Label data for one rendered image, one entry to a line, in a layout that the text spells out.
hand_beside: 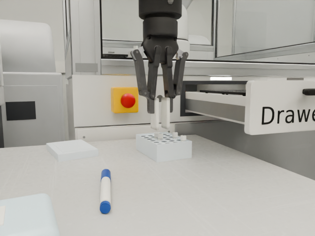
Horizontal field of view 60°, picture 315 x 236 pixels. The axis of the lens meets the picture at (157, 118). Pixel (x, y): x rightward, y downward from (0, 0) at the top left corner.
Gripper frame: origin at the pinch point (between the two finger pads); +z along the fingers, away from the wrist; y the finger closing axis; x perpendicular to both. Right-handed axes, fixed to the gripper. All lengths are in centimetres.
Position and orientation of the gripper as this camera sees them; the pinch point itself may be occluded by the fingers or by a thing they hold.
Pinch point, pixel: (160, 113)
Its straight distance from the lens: 61.1
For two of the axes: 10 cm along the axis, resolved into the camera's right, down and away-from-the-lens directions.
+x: 4.2, 1.2, -9.0
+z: 0.0, 9.9, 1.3
